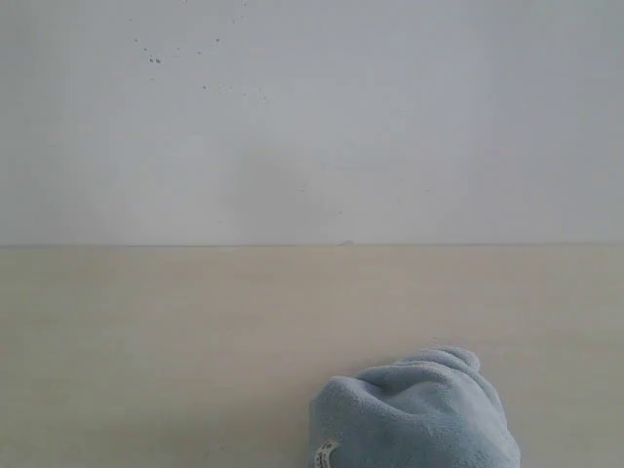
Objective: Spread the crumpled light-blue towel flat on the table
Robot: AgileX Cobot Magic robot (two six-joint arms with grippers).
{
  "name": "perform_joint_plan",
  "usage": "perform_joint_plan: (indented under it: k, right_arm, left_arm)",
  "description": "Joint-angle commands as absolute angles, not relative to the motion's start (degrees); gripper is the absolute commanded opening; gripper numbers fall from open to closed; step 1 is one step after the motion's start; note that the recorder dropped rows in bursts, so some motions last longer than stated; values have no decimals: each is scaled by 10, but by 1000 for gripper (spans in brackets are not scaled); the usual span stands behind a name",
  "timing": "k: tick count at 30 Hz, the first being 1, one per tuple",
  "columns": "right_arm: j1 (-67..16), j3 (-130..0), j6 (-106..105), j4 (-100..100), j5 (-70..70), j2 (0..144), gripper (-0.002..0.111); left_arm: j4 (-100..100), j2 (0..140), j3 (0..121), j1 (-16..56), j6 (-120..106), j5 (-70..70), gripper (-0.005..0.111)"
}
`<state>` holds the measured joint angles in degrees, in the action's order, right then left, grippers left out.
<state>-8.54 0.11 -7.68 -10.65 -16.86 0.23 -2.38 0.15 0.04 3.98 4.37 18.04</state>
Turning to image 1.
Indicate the light blue fleece towel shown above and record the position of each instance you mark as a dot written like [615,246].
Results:
[431,409]

